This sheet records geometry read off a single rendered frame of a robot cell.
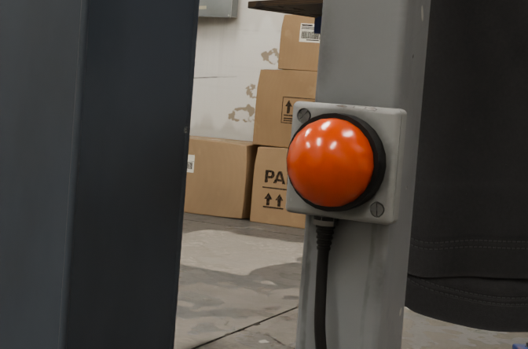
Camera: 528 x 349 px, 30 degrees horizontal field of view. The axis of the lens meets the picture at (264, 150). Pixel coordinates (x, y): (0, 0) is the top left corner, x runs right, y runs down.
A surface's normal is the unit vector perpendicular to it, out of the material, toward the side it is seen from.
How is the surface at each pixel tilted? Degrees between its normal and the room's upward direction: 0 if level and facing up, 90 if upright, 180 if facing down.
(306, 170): 100
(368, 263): 90
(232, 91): 90
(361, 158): 81
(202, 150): 89
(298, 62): 91
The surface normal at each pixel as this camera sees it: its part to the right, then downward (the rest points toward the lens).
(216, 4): -0.43, 0.01
